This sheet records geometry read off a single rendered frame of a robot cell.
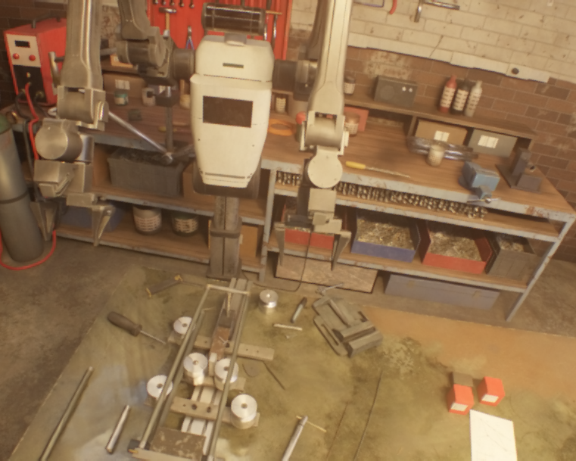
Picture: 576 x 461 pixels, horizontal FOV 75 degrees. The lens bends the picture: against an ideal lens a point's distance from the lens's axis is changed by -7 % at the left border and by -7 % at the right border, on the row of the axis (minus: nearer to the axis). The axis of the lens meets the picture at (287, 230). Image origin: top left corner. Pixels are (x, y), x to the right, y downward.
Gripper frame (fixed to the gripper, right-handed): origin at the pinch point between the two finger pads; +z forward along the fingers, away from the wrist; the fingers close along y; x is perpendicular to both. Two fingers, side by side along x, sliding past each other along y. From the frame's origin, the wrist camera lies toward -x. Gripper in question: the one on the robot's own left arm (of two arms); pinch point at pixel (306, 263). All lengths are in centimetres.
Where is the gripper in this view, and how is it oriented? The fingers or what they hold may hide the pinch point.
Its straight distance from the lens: 76.6
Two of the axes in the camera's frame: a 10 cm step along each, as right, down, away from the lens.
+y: 9.9, 1.1, 0.6
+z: -1.1, 9.9, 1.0
